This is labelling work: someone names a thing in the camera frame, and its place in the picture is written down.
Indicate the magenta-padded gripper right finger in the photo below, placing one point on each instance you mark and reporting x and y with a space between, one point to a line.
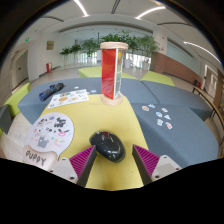
156 168

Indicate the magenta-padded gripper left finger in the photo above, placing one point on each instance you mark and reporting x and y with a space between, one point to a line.
75 168

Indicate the black computer mouse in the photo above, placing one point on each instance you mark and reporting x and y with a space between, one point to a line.
108 146

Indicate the white round cartoon mouse pad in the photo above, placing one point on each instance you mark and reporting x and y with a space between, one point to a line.
50 133

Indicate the small cartoon sticker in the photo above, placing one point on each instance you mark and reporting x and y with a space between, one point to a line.
159 114
168 125
164 109
160 122
145 108
167 117
151 106

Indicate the white sticker sheet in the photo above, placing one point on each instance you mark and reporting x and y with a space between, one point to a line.
68 98

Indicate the folded dark blue umbrella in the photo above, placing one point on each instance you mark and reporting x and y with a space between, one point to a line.
50 91

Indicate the small white sticker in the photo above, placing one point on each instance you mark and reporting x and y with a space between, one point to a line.
76 87

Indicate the dark grey seat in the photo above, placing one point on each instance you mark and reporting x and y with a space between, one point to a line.
5 118

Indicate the wooden framed chair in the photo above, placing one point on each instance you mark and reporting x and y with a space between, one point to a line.
208 96

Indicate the lime green upholstered bench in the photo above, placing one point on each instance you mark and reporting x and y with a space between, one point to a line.
90 71
16 98
156 78

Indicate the red cylinder with wooden caps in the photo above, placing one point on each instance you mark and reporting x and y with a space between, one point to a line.
108 73

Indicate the red fire extinguisher box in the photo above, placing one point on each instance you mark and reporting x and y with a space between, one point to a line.
49 67

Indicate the group of potted plants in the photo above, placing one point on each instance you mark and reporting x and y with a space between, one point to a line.
90 45

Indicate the green exit sign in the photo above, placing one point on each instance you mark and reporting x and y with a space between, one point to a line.
27 39

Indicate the group of ceiling light strips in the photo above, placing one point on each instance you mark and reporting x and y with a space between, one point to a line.
81 8

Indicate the brown wall plaque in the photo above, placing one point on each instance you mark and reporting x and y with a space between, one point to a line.
50 45

